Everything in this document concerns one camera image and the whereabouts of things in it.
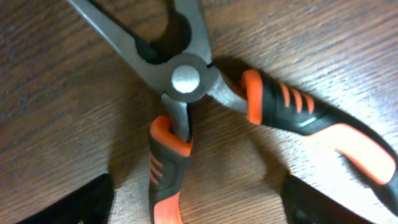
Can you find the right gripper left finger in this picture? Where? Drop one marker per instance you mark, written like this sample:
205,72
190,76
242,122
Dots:
90,204

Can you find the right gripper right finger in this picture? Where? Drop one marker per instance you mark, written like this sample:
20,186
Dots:
304,204

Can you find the orange black long-nose pliers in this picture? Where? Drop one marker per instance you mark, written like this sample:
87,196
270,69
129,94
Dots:
190,75

